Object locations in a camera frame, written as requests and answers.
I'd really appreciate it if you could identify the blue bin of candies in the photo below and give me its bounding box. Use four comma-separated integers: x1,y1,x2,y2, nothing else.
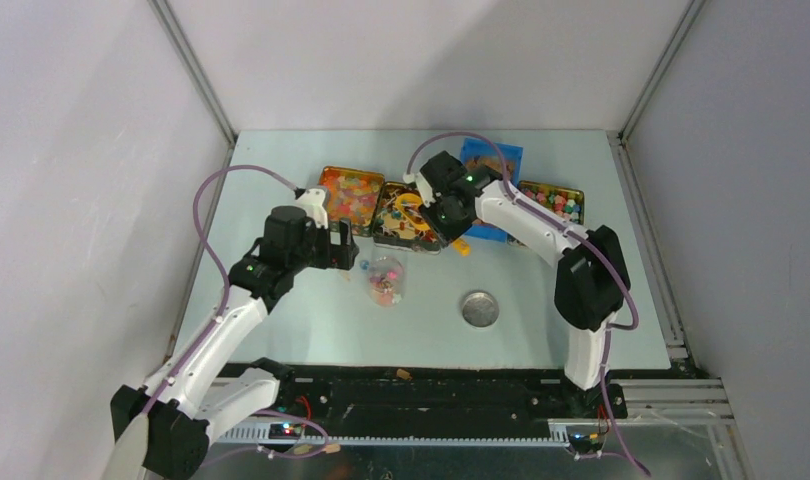
460,137,524,243

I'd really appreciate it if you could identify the tin of lollipops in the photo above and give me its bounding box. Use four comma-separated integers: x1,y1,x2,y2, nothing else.
371,182,442,254

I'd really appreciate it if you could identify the silver metal jar lid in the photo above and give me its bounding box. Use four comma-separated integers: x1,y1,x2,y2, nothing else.
460,291,500,328

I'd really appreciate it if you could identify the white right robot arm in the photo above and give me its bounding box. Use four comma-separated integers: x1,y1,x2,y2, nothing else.
403,151,639,418

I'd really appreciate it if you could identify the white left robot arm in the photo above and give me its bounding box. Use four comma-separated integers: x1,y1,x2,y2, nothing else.
103,206,359,479

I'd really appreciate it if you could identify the clear plastic jar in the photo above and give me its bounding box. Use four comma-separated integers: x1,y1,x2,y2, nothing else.
366,255,406,307

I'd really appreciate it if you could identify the tin of colourful cube candies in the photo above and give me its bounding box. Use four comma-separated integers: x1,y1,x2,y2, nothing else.
517,181,585,225

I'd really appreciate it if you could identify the orange plastic scoop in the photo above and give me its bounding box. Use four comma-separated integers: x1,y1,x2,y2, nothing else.
394,193,471,257

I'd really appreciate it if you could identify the tin of gummy candies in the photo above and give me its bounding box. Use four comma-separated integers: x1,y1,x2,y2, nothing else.
318,166,385,237

